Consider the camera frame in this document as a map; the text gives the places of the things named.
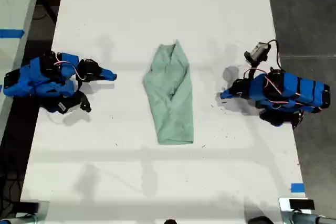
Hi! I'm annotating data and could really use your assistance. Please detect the white mounting plate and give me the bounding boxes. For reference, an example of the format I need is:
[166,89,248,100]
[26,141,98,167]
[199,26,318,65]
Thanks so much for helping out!
[278,197,312,214]

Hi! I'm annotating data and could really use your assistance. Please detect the black floor cables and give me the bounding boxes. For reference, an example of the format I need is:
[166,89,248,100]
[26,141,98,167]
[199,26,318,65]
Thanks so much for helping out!
[0,173,23,210]

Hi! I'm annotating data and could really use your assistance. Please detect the black camera box white label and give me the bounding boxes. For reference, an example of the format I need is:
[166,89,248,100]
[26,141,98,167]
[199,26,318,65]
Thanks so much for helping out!
[56,92,93,115]

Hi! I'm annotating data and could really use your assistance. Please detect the grey metal clamp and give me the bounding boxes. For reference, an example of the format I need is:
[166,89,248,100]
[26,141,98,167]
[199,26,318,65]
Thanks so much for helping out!
[281,211,336,224]
[0,215,38,224]

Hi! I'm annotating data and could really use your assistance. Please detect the black rounded object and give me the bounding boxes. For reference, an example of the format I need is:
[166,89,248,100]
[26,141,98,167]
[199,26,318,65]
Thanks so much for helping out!
[247,216,276,224]

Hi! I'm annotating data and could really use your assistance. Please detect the clear plastic plate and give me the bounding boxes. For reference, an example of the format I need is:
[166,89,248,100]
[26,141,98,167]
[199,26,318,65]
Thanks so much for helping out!
[33,200,51,222]

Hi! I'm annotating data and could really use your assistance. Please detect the black and grey camera box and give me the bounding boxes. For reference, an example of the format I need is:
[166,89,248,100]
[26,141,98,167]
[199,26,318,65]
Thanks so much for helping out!
[244,42,272,65]

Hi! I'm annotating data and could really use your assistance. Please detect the white side table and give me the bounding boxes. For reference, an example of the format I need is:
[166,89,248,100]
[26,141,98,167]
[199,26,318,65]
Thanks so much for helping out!
[0,0,45,141]

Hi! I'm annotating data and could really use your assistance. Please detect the pale green t-shirt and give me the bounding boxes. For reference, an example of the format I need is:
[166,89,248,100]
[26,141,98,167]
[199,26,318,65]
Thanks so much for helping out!
[142,39,196,146]

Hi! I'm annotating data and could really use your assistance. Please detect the black camera cable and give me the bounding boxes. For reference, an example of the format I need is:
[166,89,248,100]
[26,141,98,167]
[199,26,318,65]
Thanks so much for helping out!
[266,39,286,73]

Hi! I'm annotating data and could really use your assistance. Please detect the long blue tape strip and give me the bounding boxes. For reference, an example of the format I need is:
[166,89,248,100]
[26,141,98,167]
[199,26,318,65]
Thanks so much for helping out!
[0,29,26,39]

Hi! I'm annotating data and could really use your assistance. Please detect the small black box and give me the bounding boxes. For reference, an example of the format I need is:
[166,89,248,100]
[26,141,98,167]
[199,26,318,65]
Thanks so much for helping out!
[13,201,40,215]
[288,199,316,210]

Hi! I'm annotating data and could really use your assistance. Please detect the small blue tape patch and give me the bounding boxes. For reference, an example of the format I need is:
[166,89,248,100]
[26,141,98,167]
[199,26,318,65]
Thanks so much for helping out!
[290,182,306,194]

